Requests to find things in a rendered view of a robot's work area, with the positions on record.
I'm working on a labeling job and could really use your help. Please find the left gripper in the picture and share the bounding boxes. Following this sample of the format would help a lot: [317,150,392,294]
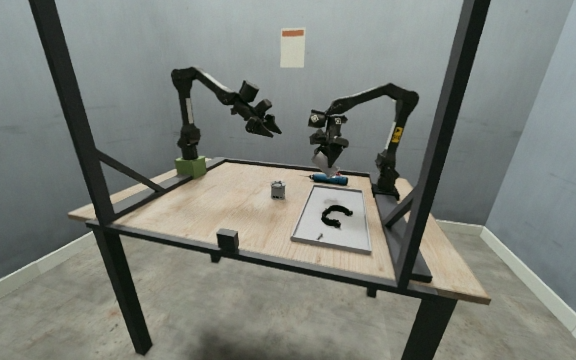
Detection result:
[243,106,282,138]

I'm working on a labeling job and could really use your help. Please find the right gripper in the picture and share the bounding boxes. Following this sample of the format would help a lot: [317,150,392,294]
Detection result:
[315,128,349,168]

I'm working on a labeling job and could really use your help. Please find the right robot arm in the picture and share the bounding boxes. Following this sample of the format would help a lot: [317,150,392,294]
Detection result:
[307,82,419,193]

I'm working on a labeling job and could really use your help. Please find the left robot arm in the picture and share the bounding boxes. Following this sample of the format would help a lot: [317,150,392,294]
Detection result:
[171,66,272,160]

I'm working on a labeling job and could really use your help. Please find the black metal support frame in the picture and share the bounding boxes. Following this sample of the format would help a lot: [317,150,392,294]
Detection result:
[28,0,491,289]

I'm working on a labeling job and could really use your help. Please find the blue cylindrical tool body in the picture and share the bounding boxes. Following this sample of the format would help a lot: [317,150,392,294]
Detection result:
[303,173,348,185]

